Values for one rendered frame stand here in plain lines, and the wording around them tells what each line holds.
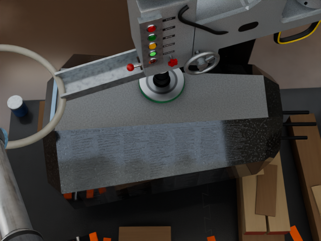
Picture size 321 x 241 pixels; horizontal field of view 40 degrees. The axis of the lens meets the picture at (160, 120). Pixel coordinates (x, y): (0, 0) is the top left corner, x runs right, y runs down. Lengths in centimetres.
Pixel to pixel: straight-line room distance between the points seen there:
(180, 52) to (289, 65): 165
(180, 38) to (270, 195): 124
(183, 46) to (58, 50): 175
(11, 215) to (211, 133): 113
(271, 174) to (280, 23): 104
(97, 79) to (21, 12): 177
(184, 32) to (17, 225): 87
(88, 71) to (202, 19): 58
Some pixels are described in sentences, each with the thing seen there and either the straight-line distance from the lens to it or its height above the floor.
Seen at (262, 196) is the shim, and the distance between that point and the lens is 255.
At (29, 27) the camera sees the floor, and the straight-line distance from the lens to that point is 347.
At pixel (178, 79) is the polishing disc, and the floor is 87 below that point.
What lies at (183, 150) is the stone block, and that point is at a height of 72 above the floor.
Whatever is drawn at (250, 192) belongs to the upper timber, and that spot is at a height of 25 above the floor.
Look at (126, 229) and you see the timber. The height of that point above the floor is 13.
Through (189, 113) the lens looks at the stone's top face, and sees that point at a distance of 205.
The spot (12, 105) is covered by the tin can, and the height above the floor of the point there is 15.
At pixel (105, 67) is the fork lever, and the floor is 105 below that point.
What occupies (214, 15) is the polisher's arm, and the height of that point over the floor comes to 139.
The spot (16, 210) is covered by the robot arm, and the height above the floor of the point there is 154.
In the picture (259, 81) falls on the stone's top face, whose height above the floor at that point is 82.
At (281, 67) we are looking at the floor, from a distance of 323.
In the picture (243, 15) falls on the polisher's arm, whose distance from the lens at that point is 168.
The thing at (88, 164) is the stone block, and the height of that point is 69.
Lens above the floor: 267
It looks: 66 degrees down
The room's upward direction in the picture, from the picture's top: 2 degrees counter-clockwise
